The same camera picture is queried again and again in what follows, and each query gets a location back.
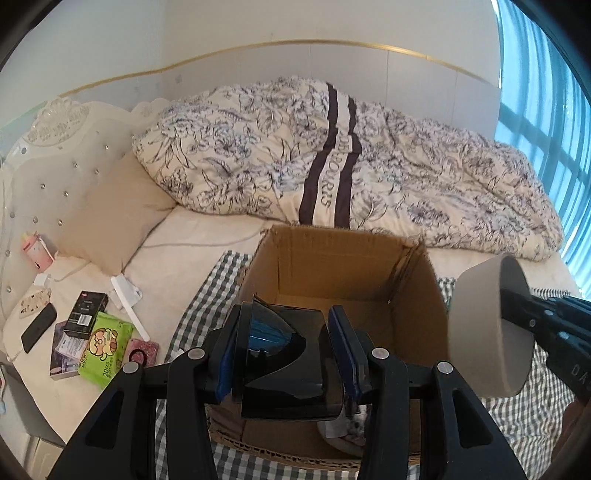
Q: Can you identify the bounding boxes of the spotted phone case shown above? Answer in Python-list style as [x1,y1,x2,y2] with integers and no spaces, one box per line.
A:
[18,288,51,318]

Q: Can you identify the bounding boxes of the small black box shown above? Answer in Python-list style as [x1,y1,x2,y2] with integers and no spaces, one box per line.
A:
[63,291,108,340]

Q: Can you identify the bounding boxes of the blue window curtain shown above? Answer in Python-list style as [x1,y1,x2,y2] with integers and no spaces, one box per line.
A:
[492,1,590,296]

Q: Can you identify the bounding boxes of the black smartphone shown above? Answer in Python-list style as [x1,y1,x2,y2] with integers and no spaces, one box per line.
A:
[21,303,57,353]

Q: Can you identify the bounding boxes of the white tufted headboard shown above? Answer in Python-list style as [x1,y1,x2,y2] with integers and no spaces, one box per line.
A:
[1,97,169,323]

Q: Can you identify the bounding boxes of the right hand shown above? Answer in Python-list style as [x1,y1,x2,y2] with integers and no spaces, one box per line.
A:
[552,400,590,479]

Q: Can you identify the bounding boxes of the purple booklet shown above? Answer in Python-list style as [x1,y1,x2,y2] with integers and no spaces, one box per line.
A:
[49,321,88,380]

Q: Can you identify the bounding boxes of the pink patterned case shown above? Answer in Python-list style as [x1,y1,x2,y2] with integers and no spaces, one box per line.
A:
[122,338,159,367]

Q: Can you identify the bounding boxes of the green snack packet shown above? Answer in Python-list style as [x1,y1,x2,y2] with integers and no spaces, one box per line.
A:
[78,312,134,389]

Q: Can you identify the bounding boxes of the beige pillow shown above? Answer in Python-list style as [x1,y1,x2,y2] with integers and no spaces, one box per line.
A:
[57,152,176,276]

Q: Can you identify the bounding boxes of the brown cardboard box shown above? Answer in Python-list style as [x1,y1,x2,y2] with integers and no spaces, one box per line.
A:
[209,226,449,468]

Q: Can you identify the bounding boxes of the black plastic tray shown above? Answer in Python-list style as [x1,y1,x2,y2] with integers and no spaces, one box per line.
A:
[230,298,342,421]

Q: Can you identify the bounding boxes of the floral patterned duvet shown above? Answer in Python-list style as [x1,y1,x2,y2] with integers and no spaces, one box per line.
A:
[133,77,564,261]

